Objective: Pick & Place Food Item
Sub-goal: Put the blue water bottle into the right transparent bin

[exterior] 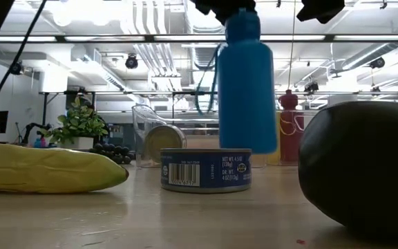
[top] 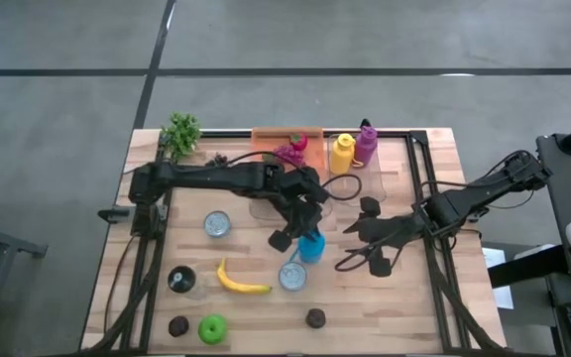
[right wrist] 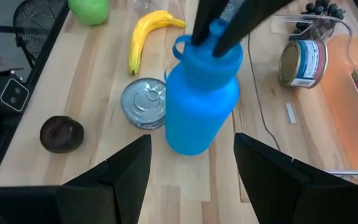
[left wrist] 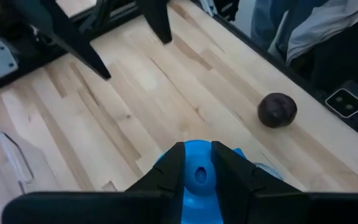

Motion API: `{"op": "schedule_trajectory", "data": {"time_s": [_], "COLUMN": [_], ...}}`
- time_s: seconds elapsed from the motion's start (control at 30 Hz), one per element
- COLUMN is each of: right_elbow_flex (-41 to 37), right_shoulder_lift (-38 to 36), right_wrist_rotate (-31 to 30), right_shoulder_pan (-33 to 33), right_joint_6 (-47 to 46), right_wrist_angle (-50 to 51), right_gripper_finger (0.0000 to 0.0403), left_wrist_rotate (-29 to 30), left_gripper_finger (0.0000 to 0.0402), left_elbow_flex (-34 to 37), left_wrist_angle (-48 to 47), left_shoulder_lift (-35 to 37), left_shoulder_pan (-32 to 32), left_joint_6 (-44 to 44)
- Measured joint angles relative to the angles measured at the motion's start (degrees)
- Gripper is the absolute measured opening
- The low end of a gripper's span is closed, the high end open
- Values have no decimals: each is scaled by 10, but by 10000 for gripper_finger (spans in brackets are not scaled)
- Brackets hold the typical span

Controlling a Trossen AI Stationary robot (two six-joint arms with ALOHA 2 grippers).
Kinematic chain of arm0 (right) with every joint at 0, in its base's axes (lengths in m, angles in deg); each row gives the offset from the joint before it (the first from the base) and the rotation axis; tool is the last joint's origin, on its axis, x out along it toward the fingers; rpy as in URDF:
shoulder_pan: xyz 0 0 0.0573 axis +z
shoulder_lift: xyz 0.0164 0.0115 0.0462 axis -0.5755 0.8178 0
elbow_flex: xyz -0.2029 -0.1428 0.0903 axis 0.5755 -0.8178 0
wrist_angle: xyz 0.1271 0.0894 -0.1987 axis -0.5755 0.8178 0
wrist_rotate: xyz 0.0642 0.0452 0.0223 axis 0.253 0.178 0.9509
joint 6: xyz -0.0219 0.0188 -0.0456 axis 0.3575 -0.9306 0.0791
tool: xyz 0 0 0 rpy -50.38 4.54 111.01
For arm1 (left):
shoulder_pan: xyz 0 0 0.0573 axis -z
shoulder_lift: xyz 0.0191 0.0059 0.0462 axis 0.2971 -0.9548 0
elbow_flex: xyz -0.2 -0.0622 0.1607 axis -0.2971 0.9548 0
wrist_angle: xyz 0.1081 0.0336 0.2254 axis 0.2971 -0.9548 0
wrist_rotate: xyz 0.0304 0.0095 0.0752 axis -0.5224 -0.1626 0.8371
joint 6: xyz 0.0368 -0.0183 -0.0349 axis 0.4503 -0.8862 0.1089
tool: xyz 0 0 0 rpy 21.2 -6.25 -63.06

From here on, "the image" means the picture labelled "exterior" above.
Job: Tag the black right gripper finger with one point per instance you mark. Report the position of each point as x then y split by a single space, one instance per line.
216 7

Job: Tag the green plant white pot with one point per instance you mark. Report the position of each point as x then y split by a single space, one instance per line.
78 124

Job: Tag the yellow plastic sports bottle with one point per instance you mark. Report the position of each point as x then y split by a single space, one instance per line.
274 155

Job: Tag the blue plastic sports bottle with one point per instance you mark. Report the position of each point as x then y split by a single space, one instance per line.
247 97

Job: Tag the black overhead frame bar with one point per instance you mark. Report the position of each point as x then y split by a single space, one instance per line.
329 38

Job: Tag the dark brown toy avocado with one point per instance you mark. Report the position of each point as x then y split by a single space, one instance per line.
361 166

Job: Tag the purple plastic sports bottle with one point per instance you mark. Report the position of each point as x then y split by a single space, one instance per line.
290 131

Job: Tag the tuna can red blue label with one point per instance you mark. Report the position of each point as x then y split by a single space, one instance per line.
164 141

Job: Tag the yellow toy banana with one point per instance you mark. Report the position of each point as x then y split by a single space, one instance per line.
40 169

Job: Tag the black toy grape bunch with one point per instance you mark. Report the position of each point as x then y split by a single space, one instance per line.
116 152

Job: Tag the black ceiling spotlight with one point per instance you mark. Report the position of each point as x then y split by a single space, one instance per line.
16 68
311 87
377 62
131 62

